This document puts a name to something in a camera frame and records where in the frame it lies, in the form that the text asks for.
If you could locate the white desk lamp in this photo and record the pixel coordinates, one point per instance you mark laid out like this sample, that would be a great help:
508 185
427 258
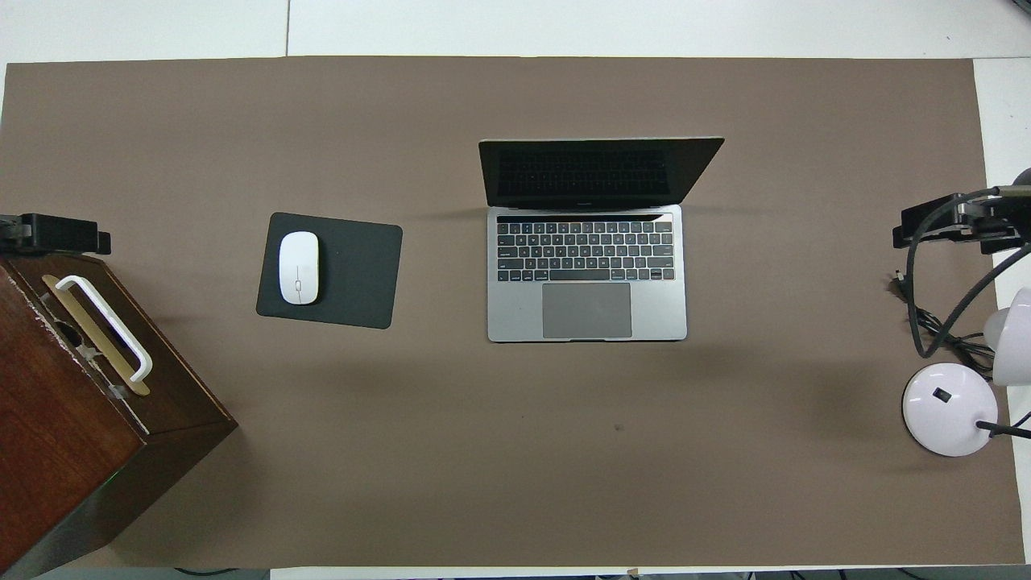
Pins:
946 411

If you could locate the black mouse pad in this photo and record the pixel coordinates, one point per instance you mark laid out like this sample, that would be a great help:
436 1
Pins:
362 274

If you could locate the brown table mat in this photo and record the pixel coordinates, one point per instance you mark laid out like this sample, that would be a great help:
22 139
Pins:
515 451

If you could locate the silver grey laptop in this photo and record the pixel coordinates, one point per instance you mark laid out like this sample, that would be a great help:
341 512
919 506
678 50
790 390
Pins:
586 310

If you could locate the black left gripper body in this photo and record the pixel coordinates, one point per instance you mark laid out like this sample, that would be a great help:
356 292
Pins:
48 234

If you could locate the white computer mouse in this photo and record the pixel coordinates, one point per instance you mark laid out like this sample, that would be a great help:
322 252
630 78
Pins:
299 267

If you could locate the dark brown wooden box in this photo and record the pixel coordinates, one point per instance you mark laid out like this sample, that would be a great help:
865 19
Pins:
64 451

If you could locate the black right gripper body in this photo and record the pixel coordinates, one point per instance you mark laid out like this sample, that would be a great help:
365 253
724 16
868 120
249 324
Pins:
979 229

